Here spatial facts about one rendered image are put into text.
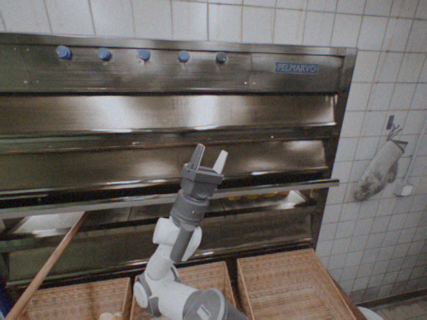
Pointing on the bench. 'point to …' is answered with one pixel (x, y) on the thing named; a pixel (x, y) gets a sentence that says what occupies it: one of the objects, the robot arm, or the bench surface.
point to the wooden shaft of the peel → (45, 271)
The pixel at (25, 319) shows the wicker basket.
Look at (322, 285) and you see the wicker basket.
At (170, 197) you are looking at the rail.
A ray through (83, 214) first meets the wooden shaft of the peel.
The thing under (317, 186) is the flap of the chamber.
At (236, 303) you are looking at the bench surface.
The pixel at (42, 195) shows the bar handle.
